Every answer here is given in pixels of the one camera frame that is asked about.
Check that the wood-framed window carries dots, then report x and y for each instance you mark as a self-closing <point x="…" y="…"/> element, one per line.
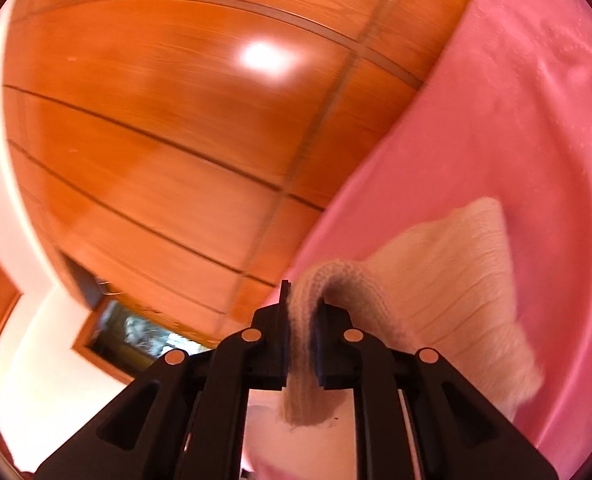
<point x="126" y="332"/>

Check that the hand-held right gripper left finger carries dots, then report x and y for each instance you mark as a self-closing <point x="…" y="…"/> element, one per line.
<point x="282" y="355"/>

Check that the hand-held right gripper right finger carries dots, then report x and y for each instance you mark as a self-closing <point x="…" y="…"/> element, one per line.
<point x="321" y="355"/>

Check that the pink blanket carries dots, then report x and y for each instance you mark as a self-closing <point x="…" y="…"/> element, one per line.
<point x="501" y="135"/>

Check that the cream knit sweater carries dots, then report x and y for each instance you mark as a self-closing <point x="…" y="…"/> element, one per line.
<point x="446" y="280"/>

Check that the wooden wardrobe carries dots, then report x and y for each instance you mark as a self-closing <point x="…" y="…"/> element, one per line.
<point x="176" y="135"/>

